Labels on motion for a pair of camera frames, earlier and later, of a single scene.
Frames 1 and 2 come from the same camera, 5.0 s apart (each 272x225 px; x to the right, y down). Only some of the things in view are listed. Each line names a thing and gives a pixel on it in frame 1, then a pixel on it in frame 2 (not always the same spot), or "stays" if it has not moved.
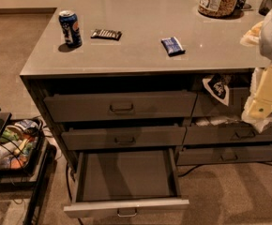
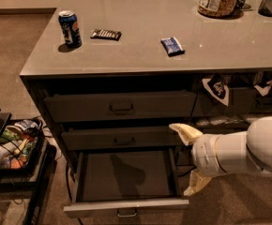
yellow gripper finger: (270, 90) → (197, 182)
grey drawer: (121, 137) stays
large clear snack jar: (219, 1) stays
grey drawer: (125, 183) stays
